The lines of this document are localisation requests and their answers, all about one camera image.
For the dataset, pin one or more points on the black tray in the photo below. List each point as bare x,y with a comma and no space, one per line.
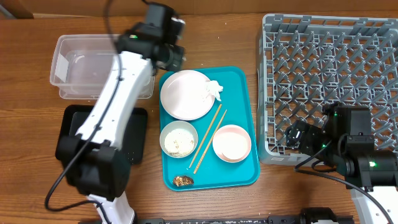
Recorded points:
135,133

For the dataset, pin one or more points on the large white plate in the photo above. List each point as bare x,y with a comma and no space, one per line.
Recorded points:
184,95

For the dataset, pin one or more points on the clear plastic bin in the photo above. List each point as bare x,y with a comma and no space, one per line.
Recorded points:
81,65

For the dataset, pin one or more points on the pink bowl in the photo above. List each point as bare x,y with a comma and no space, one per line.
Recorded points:
232,143

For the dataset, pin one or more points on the grey bowl with rice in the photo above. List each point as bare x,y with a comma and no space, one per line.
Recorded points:
178,139

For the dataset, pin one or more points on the grey dishwasher rack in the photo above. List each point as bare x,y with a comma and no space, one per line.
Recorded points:
304,62

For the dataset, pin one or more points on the black rail at table edge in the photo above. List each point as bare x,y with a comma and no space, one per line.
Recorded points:
312,215

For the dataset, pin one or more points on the teal plastic tray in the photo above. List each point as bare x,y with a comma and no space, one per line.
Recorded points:
214,172

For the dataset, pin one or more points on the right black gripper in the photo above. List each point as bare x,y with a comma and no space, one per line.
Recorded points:
310,134

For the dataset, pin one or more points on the white tissue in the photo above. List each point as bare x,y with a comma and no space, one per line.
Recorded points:
213,88

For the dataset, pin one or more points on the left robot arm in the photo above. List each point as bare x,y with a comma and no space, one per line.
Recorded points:
93,159

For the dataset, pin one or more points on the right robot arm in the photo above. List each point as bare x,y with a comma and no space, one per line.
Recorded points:
343,150

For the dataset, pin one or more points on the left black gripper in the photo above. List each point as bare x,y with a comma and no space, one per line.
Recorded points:
176,63

